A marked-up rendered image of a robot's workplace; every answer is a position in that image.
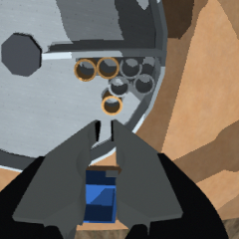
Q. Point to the bronze bushing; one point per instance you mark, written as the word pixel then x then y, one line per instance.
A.
pixel 80 75
pixel 111 110
pixel 108 75

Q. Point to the grey metal bushing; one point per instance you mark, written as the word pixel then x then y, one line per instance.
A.
pixel 149 88
pixel 134 74
pixel 119 93

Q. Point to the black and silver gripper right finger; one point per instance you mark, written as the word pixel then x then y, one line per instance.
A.
pixel 152 190

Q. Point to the blue open crate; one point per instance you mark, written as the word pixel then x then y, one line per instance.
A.
pixel 101 196

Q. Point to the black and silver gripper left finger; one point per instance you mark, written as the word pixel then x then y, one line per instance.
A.
pixel 50 191

